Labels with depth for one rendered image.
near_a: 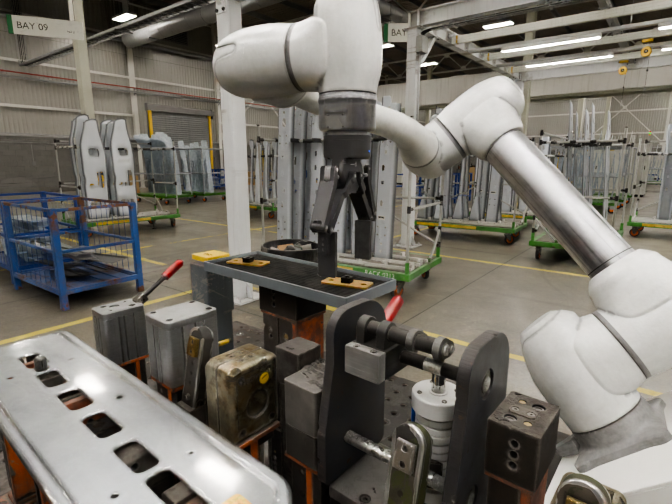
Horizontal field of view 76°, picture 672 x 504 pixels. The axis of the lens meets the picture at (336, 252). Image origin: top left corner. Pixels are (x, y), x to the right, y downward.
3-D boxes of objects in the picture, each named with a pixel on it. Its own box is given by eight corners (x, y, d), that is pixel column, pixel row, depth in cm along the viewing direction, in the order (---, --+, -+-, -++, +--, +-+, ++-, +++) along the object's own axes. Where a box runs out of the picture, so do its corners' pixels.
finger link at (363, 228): (354, 220, 77) (356, 219, 77) (354, 258, 78) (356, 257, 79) (370, 221, 75) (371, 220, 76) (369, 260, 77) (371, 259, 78)
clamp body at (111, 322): (100, 457, 98) (81, 307, 91) (148, 434, 107) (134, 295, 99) (119, 477, 92) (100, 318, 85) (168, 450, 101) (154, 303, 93)
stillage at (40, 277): (14, 289, 467) (0, 201, 447) (90, 273, 530) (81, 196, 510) (63, 311, 397) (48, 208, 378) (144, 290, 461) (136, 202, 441)
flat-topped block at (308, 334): (266, 486, 89) (258, 278, 80) (293, 466, 95) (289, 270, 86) (300, 511, 83) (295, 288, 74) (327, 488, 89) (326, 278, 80)
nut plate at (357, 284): (319, 283, 73) (319, 276, 73) (330, 278, 76) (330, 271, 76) (365, 290, 69) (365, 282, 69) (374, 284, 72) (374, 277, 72)
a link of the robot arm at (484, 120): (641, 377, 92) (746, 321, 86) (654, 383, 78) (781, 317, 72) (439, 135, 124) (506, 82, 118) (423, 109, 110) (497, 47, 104)
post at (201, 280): (199, 437, 105) (187, 262, 96) (225, 423, 111) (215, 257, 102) (218, 451, 101) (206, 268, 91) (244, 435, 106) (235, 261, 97)
